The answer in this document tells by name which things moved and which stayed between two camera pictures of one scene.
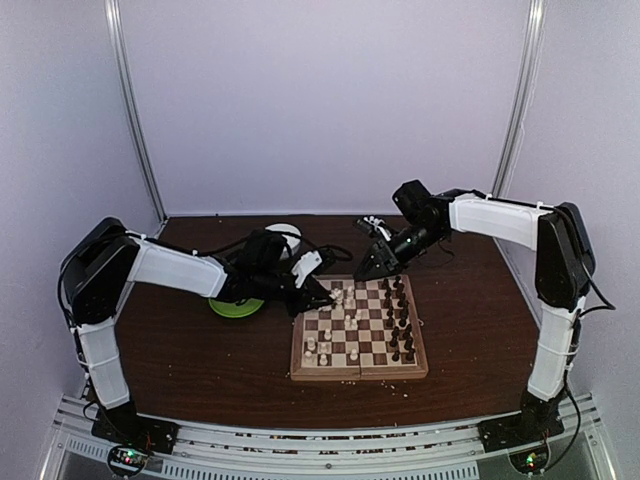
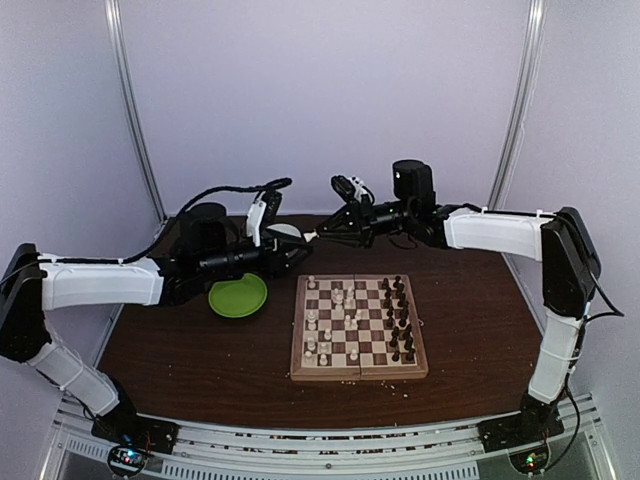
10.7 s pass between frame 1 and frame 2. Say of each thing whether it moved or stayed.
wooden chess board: stayed
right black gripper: moved
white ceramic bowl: stayed
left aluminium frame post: stayed
